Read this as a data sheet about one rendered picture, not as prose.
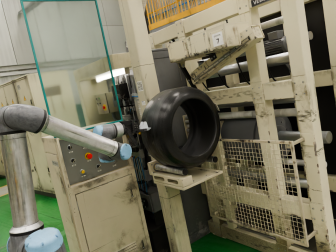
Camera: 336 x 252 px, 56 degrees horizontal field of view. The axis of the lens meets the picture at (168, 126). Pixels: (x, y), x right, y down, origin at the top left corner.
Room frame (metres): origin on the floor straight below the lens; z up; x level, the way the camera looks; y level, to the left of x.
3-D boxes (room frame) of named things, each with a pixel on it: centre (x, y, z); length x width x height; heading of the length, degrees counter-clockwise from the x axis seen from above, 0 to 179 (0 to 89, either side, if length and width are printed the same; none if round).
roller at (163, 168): (2.18, 0.04, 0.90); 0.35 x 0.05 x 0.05; 35
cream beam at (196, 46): (2.33, -0.38, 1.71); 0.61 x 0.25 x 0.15; 35
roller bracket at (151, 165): (2.41, 0.03, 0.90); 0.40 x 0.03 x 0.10; 125
